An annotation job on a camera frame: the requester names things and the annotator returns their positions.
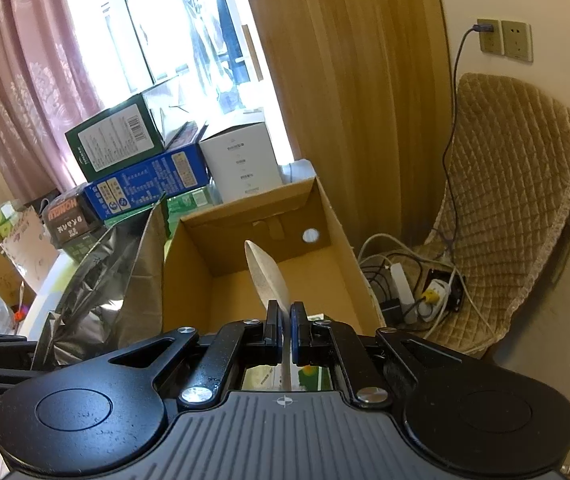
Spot blue printed box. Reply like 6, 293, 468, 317
84, 122, 211, 221

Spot silver foil bag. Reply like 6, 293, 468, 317
32, 200, 168, 373

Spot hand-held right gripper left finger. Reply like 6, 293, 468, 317
106, 300, 289, 407

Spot small green boxes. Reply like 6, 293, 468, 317
0, 200, 28, 233

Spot pink curtain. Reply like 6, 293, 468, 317
0, 0, 106, 206

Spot green tissue pack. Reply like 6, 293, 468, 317
105, 185, 221, 241

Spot dark green box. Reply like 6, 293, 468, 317
64, 80, 201, 182

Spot white and yellow plug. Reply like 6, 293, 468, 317
417, 280, 448, 324

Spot white power strip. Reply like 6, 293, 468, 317
390, 262, 419, 324

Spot red-handled scissors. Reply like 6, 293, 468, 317
12, 282, 29, 324

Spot chair with quilted cover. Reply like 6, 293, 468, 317
405, 72, 570, 358

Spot glass window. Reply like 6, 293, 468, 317
60, 0, 296, 161

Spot grey charger cable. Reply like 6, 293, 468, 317
442, 27, 480, 306

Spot black cable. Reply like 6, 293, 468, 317
360, 252, 440, 302

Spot wall socket with plug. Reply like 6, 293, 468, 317
472, 17, 504, 56

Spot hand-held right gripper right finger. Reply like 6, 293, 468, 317
290, 301, 472, 407

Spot empty wall socket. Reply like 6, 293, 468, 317
501, 20, 534, 63

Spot dark instant noodle box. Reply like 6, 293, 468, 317
41, 183, 104, 263

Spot black power adapter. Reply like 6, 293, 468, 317
380, 297, 406, 329

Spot power strip and cables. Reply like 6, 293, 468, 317
357, 232, 496, 357

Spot yellow curtain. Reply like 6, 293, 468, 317
237, 0, 453, 261

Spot white box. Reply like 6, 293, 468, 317
199, 122, 286, 206

